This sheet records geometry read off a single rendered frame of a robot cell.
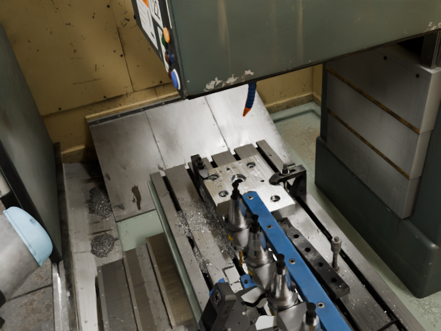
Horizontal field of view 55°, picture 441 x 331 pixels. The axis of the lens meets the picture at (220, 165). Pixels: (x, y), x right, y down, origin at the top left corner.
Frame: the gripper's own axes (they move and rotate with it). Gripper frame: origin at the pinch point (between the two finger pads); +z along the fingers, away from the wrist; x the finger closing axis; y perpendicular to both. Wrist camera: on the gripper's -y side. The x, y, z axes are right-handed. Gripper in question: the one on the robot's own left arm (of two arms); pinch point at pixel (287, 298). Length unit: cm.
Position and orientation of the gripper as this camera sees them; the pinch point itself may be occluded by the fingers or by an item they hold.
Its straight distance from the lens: 88.1
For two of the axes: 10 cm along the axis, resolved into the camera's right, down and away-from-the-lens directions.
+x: 3.4, 5.6, -7.6
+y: 1.2, 7.7, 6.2
